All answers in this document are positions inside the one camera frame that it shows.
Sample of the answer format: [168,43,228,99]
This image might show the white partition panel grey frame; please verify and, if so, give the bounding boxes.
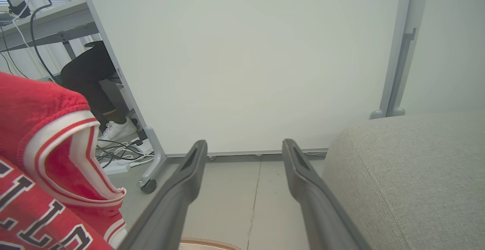
[76,0,430,158]
[392,0,485,117]

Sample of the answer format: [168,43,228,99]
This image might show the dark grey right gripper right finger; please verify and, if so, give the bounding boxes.
[282,139,371,250]

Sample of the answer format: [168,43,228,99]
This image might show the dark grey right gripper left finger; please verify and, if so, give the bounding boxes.
[117,140,208,250]

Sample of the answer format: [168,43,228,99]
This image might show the black floor cable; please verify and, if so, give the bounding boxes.
[97,139,144,168]

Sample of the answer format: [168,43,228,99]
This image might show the white flat power adapter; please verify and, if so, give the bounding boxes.
[100,160,131,176]

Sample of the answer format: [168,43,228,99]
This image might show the grey office desk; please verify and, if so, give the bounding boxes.
[0,0,100,52]

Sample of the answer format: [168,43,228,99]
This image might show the grey fabric sofa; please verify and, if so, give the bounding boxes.
[322,110,485,250]

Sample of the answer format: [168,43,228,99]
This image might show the white perforated basket brown rim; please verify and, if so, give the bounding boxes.
[178,238,242,250]

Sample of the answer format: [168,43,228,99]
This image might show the person's leg black trousers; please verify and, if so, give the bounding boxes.
[60,41,128,131]

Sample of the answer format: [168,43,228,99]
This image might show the black device on desk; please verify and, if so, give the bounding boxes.
[7,0,31,19]

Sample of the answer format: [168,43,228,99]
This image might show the white floor cable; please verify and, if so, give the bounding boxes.
[99,144,155,168]

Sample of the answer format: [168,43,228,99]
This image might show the black hanging cable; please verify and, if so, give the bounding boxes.
[30,0,58,82]

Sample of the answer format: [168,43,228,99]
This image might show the grey partition foot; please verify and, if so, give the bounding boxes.
[136,126,167,188]

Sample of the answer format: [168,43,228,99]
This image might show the black caster wheel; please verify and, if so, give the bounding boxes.
[140,180,158,194]

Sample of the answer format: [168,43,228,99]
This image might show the red white-trimmed sports jersey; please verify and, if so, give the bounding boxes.
[0,72,128,250]

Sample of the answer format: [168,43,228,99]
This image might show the white hanging cable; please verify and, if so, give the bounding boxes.
[12,1,52,77]

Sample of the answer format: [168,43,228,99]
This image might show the white sneaker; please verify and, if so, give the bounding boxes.
[97,117,138,148]

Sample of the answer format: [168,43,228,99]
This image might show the white power strip black adapter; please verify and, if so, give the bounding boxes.
[129,136,154,156]

